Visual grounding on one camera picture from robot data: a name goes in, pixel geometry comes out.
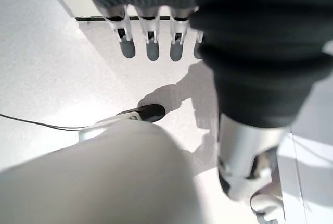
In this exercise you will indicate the dark left robot hand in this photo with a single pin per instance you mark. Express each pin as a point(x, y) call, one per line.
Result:
point(249, 52)

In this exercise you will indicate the light grey furniture panel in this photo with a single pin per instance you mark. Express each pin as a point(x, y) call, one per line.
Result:
point(309, 177)

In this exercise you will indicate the white robot right foot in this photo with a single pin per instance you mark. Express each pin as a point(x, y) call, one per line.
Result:
point(266, 204)

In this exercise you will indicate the white robot left leg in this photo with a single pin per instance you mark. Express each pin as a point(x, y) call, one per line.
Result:
point(99, 177)

